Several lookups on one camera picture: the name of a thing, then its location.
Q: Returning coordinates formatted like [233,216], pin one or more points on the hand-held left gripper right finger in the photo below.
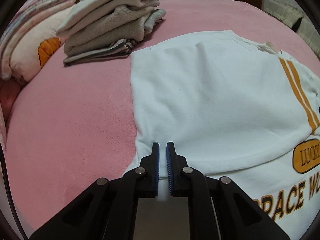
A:
[169,162]

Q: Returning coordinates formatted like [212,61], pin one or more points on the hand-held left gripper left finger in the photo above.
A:
[156,162]

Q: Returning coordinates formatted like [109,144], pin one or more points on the white printed sweatshirt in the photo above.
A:
[212,100]

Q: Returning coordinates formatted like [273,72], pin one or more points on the stack of folded clothes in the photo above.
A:
[107,30]

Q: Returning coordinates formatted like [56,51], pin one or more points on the pink plush bed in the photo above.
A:
[75,130]

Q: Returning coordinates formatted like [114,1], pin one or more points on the pink cartoon print quilt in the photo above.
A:
[27,55]

